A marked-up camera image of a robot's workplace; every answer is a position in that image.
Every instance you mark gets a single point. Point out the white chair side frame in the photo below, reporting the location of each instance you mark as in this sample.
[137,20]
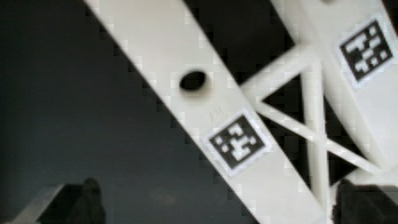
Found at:
[298,128]

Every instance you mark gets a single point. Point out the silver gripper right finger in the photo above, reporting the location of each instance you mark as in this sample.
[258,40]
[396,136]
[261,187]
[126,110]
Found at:
[366,204]

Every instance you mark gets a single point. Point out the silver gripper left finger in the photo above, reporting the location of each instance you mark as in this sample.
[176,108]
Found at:
[66,205]

